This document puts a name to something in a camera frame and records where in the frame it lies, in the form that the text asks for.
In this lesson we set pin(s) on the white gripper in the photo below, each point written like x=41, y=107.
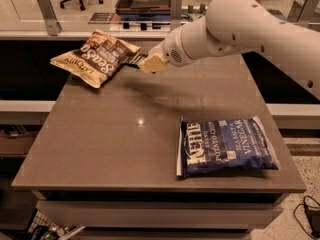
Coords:
x=171, y=51

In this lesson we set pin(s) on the dark chocolate rxbar wrapper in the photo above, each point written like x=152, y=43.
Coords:
x=133, y=60

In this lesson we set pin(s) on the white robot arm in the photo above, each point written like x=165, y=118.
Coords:
x=238, y=26

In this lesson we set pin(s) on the brown and yellow chip bag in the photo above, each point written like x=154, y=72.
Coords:
x=97, y=60

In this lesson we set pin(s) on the blue kettle chip bag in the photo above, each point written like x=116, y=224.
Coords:
x=209, y=146

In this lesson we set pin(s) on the stack of trays and books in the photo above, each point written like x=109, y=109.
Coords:
x=137, y=14

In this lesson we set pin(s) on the middle metal glass post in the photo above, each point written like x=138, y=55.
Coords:
x=175, y=13

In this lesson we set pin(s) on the metal glass post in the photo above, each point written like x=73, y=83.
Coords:
x=52, y=25
x=307, y=12
x=175, y=13

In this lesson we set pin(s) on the left metal glass post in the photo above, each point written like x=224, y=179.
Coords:
x=52, y=25

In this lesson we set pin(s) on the right metal glass post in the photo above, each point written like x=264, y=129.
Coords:
x=307, y=12

